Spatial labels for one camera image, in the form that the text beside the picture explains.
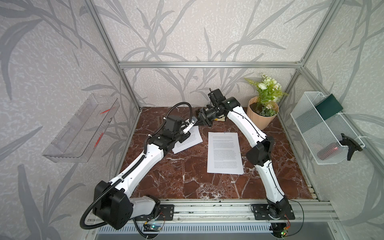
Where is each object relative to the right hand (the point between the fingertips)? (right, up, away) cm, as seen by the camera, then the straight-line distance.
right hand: (191, 122), depth 77 cm
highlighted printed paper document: (+1, -12, +23) cm, 25 cm away
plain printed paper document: (+20, -21, +18) cm, 34 cm away
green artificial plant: (+46, +18, +12) cm, 51 cm away
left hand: (-4, -2, +3) cm, 5 cm away
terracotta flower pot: (+42, +8, +27) cm, 51 cm away
